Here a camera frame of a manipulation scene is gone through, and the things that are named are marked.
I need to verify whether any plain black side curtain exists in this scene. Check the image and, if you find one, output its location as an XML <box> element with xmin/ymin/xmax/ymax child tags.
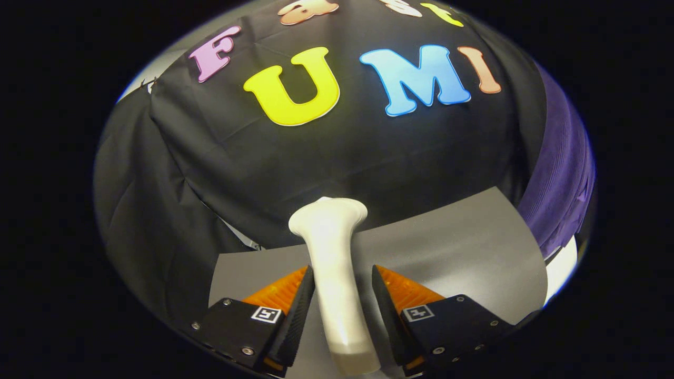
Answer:
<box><xmin>94</xmin><ymin>92</ymin><xmax>259</xmax><ymax>323</ymax></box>

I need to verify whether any white garment steamer head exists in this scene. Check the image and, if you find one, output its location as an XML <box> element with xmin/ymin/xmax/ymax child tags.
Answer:
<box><xmin>289</xmin><ymin>197</ymin><xmax>381</xmax><ymax>376</ymax></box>

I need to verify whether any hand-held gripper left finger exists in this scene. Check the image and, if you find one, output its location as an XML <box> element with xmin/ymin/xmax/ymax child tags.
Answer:
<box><xmin>191</xmin><ymin>265</ymin><xmax>315</xmax><ymax>377</ymax></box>

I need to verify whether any grey cabinet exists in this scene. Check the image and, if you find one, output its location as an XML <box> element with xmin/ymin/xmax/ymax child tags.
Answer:
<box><xmin>209</xmin><ymin>186</ymin><xmax>549</xmax><ymax>379</ymax></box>

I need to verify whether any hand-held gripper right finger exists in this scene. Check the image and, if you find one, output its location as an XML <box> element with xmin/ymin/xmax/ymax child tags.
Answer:
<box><xmin>372</xmin><ymin>265</ymin><xmax>514</xmax><ymax>376</ymax></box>

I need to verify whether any black backdrop cloth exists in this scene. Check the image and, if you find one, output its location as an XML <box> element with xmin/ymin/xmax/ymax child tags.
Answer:
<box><xmin>150</xmin><ymin>0</ymin><xmax>548</xmax><ymax>249</ymax></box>

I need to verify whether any purple corduroy jacket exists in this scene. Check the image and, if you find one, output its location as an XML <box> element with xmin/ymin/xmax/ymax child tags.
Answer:
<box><xmin>518</xmin><ymin>63</ymin><xmax>597</xmax><ymax>258</ymax></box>

